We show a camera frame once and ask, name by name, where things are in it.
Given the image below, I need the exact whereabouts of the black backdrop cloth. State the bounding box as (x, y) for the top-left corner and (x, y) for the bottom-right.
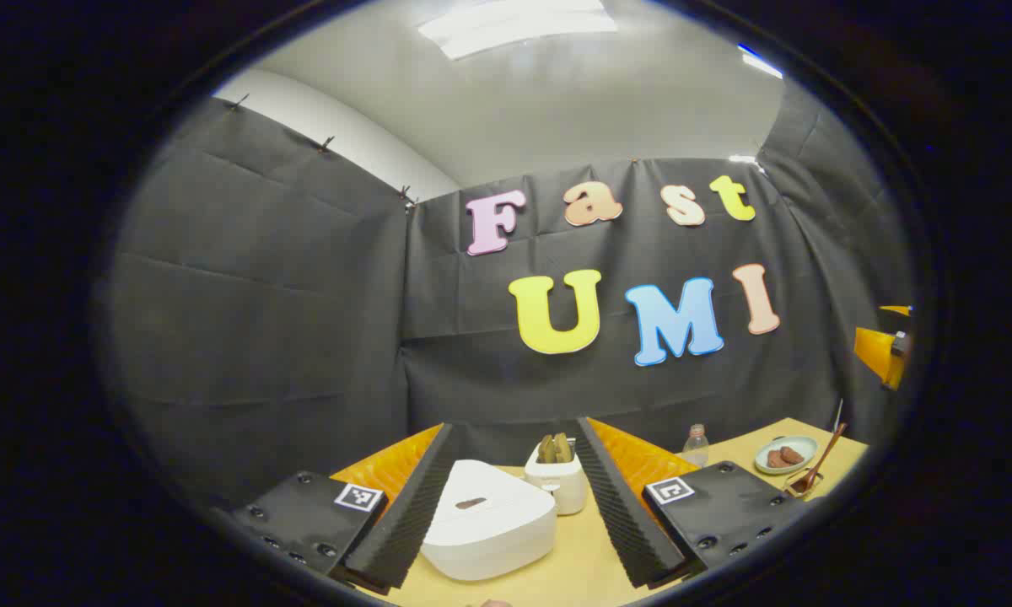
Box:
(105, 80), (916, 507)

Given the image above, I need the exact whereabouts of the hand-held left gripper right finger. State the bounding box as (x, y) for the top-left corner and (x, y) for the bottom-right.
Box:
(575, 416), (810, 589)

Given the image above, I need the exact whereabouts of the white toaster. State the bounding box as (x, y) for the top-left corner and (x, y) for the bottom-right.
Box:
(525, 445), (589, 516)

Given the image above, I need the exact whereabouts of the white rice cooker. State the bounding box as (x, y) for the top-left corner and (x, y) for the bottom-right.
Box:
(420, 459), (557, 583)

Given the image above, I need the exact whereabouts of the clear plastic water bottle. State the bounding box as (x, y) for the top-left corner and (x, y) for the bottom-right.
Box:
(683, 424), (711, 468)

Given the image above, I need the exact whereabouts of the ceiling light panel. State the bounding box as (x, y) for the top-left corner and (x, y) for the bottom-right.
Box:
(417, 0), (618, 60)

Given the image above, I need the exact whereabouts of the pale green plate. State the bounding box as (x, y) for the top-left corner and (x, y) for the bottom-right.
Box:
(755, 436), (819, 475)

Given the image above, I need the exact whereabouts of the wire chopstick holder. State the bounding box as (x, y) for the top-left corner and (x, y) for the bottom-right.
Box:
(784, 470), (826, 500)

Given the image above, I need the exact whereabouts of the dark wooden spoon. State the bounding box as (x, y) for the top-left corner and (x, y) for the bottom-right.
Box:
(789, 423), (847, 494)

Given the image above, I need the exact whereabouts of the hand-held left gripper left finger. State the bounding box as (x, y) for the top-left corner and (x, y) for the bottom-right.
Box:
(219, 423), (456, 595)

